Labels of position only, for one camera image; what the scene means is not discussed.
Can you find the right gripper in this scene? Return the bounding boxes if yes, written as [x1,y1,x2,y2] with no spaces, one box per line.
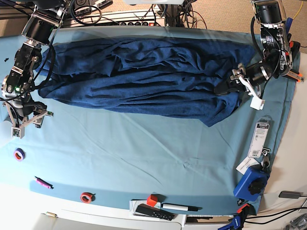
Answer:
[13,99,47,127]

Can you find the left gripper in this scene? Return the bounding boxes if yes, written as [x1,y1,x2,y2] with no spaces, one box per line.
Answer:
[214,62,272,98]

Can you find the blue t-shirt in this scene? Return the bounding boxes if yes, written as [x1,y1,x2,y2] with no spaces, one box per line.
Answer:
[38,37,255,127]

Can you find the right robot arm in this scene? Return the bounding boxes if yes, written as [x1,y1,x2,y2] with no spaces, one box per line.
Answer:
[0,0,71,128]

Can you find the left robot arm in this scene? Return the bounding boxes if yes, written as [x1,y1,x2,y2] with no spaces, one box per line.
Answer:
[214,0,294,97]

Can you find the purple tape roll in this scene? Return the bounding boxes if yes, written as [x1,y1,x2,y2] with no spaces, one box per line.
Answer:
[13,148,25,161]

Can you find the grey packaged tool card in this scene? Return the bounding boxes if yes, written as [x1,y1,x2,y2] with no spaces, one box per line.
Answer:
[248,116,272,158]

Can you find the pink marker pen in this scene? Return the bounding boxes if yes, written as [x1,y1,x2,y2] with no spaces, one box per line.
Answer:
[34,176,53,189]

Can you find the orange black clamp lower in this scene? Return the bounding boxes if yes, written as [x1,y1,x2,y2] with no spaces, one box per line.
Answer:
[287,71,305,82]

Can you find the orange black clamp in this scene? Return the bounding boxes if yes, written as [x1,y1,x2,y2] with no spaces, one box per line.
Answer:
[287,71,305,82]
[289,41,301,69]

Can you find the teal table cloth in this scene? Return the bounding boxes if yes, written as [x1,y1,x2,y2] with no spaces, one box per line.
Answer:
[0,77,295,215]

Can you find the orange black clamp upper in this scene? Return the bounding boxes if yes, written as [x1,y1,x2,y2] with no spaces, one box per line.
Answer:
[289,41,301,69]

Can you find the white paper tag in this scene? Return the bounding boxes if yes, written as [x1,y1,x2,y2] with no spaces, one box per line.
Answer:
[236,156,259,175]

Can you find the silver carabiner keys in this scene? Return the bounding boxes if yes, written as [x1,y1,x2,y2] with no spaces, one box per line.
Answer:
[261,148,271,172]

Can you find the red tape roll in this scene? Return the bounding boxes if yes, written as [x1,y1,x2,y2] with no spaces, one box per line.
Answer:
[80,192,95,204]

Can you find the blue box black knob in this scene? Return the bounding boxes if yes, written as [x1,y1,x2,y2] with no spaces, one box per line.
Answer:
[233,167,270,202]

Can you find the grey phone on table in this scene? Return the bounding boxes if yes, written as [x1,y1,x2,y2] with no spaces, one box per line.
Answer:
[279,191,301,199]

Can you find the orange clamp bottom edge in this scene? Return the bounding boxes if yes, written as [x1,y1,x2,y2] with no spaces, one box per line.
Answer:
[236,203,250,214]

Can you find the blue clamp bottom edge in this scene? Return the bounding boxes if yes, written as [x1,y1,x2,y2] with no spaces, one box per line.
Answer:
[218,216,245,230]

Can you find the white black marker pen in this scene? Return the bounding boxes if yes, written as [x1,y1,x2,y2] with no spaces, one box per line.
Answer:
[161,203,201,212]

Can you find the red cube block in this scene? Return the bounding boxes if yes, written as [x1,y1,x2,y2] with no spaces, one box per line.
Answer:
[146,195,158,207]

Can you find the black remote control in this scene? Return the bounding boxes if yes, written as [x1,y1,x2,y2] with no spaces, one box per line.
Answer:
[135,204,175,221]

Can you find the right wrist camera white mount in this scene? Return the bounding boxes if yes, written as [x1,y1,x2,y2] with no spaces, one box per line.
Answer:
[3,102,54,139]

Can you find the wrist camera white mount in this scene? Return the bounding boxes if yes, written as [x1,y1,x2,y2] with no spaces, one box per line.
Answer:
[3,102,54,139]
[230,63,265,110]

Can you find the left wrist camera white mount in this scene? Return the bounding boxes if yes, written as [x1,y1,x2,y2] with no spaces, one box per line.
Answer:
[230,63,265,110]

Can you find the white power strip red switch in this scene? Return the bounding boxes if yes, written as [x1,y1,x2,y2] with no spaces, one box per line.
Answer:
[119,21,156,26]

